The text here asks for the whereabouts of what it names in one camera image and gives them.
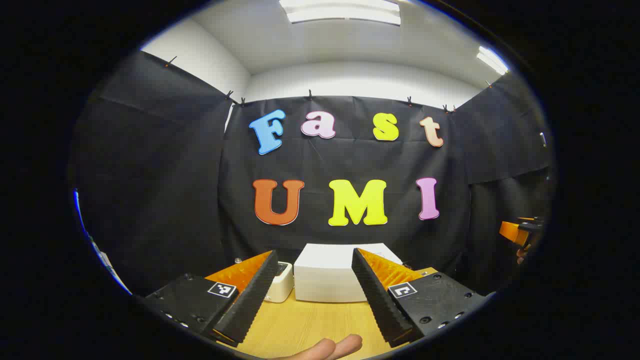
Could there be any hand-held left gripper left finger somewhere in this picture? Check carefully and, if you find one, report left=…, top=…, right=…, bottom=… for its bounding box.
left=144, top=249, right=280, bottom=347

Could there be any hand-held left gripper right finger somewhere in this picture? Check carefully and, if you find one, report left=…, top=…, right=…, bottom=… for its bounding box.
left=351, top=247, right=490, bottom=349

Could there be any white microwave oven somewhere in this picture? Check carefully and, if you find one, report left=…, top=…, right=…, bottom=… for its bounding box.
left=293, top=243, right=403, bottom=303

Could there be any small white appliance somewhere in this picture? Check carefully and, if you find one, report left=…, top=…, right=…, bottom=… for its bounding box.
left=264, top=261, right=295, bottom=304

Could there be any small ceiling light panel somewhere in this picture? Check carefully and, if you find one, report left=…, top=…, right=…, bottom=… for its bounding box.
left=476, top=46, right=509, bottom=76

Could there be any row of small cloth clips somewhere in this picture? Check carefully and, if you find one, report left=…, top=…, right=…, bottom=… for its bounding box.
left=165, top=56, right=493, bottom=113

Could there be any large ceiling light panel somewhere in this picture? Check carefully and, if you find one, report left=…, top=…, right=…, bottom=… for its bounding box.
left=279, top=0, right=402, bottom=26

